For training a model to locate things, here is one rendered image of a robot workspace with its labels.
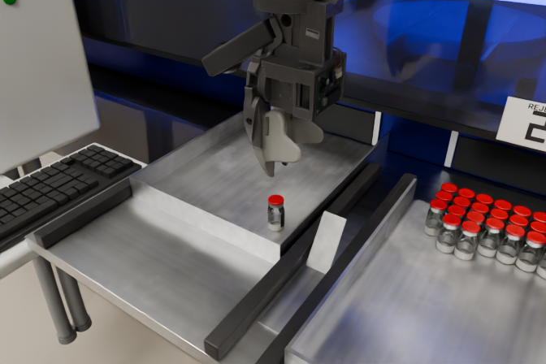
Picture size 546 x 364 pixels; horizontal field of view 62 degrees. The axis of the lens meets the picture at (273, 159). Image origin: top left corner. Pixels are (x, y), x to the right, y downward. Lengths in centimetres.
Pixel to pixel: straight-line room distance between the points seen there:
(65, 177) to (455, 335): 67
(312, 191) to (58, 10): 60
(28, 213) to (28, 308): 109
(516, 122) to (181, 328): 47
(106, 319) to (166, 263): 117
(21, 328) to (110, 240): 122
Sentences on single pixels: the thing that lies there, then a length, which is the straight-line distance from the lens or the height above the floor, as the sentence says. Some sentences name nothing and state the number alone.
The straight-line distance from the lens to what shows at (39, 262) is 128.
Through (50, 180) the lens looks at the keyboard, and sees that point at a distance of 89.
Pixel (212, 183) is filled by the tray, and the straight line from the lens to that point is 71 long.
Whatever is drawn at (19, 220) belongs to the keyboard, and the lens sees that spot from 81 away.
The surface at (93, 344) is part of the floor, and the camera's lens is 170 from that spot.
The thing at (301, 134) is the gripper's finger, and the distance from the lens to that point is 55.
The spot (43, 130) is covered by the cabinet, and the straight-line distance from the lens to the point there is 102.
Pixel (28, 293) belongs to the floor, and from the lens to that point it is 195.
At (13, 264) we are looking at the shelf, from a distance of 79.
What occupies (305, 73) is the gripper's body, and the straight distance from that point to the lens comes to 44.
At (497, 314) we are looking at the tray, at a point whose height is 88.
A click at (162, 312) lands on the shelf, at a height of 88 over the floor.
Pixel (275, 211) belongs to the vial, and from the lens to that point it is 59.
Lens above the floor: 127
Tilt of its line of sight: 31 degrees down
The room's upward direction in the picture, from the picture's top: straight up
